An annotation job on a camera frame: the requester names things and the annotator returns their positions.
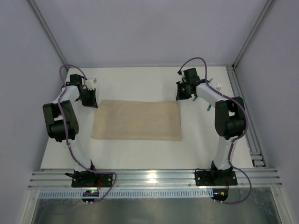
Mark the left aluminium frame post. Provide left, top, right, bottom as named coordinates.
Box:
left=27, top=0, right=68, bottom=65

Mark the left controller board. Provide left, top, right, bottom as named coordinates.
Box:
left=81, top=190, right=100, bottom=205

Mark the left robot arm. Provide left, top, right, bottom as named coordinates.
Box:
left=43, top=74, right=99, bottom=182

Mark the fork with green handle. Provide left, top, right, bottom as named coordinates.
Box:
left=207, top=84, right=222, bottom=111

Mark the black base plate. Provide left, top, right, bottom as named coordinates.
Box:
left=65, top=171, right=113, bottom=188
left=194, top=169, right=238, bottom=186

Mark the slotted cable duct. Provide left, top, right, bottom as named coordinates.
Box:
left=38, top=189, right=213, bottom=199

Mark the right aluminium side rail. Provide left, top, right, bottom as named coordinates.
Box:
left=226, top=66, right=268, bottom=168

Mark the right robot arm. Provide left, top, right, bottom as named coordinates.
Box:
left=176, top=68, right=246, bottom=186

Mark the right aluminium frame post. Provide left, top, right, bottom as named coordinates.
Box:
left=232, top=0, right=277, bottom=70

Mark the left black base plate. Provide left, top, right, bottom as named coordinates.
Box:
left=65, top=171, right=113, bottom=188

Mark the purple cable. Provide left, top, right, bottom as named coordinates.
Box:
left=179, top=57, right=253, bottom=205
left=57, top=64, right=119, bottom=203

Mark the beige cloth napkin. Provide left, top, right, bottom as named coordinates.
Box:
left=91, top=100, right=183, bottom=141

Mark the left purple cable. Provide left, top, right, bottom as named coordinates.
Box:
left=57, top=64, right=119, bottom=203

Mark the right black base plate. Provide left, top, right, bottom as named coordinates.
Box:
left=194, top=169, right=238, bottom=186

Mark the controller board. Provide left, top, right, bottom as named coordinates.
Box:
left=81, top=190, right=100, bottom=205
left=212, top=189, right=228, bottom=203

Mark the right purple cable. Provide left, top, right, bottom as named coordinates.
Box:
left=179, top=57, right=253, bottom=205

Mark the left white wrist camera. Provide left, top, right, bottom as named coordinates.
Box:
left=85, top=78, right=97, bottom=91

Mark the front aluminium rail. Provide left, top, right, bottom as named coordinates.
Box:
left=28, top=168, right=282, bottom=189

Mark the right controller board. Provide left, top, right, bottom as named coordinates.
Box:
left=212, top=189, right=228, bottom=203

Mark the aluminium frame post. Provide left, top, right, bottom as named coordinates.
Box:
left=232, top=0, right=277, bottom=70
left=27, top=0, right=68, bottom=65

